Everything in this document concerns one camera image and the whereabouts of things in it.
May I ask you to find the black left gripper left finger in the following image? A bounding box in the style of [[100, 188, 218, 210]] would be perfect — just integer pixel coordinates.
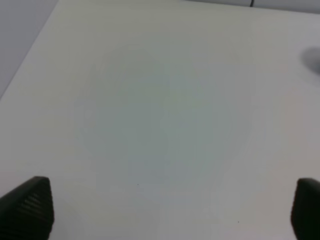
[[0, 176, 55, 240]]

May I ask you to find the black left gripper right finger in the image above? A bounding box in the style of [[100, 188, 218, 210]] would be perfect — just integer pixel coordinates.
[[290, 178, 320, 240]]

